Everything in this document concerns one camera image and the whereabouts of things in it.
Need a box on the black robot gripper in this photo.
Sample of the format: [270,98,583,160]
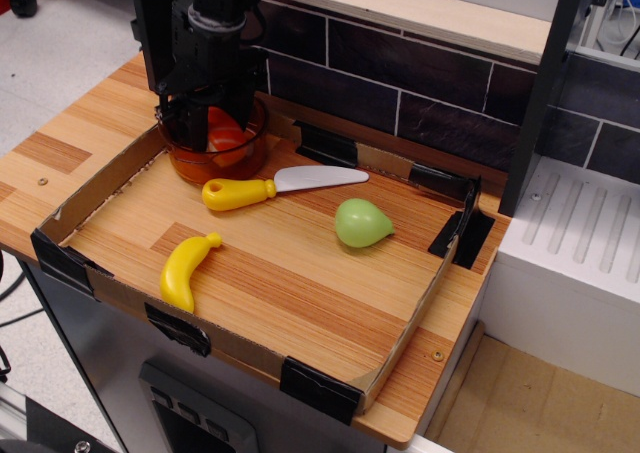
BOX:
[155,0,266,152]

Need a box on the orange salmon sushi toy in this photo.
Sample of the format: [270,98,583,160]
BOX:
[207,107,246,152]

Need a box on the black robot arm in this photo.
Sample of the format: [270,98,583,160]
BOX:
[156,0,267,153]

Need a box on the orange transparent plastic pot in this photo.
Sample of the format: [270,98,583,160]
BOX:
[157,99,268,185]

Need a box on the cardboard fence with black tape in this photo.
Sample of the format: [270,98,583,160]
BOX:
[22,88,507,443]

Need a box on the yellow toy banana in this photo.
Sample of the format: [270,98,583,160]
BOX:
[160,233,222,313]

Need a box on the green toy pear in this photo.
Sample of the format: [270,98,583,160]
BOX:
[335,198,395,248]

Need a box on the grey toy oven panel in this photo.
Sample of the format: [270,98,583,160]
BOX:
[139,363,260,452]

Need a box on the white toy sink drainboard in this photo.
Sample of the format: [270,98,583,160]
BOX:
[480,158,639,395]

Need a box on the yellow handled toy knife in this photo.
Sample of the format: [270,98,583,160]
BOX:
[201,165,369,212]

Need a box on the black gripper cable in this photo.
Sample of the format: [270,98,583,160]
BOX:
[239,2,269,44]

